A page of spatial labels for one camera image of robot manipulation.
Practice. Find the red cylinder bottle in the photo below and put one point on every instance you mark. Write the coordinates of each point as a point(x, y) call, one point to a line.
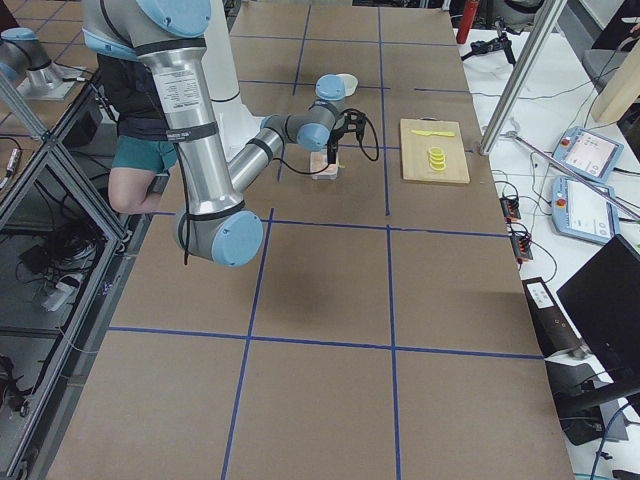
point(467, 20)

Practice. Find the seated person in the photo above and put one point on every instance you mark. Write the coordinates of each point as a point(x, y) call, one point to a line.
point(143, 151)

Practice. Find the second grey robot arm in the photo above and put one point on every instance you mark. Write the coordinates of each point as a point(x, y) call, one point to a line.
point(26, 64)

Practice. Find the aluminium frame post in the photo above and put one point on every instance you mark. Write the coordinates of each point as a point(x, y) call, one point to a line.
point(536, 41)

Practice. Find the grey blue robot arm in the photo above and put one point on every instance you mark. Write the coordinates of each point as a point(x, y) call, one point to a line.
point(222, 148)

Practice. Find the black monitor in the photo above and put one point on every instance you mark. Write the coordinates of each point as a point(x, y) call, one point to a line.
point(602, 301)

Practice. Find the blue teach pendant tablet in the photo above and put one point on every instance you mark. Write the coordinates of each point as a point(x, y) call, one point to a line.
point(588, 153)

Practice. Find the wooden cutting board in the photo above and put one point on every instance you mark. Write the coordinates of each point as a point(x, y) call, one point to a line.
point(415, 165)

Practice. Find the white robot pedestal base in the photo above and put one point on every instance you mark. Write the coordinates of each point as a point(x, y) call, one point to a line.
point(236, 123)

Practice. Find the yellow plastic knife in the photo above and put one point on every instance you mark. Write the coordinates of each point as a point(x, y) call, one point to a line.
point(426, 133)

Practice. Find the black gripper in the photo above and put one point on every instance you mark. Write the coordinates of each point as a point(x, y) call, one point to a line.
point(335, 134)

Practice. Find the clear plastic egg box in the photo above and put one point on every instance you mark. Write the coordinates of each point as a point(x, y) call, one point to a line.
point(321, 168)

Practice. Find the white ceramic bowl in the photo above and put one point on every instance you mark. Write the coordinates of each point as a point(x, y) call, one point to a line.
point(350, 83)

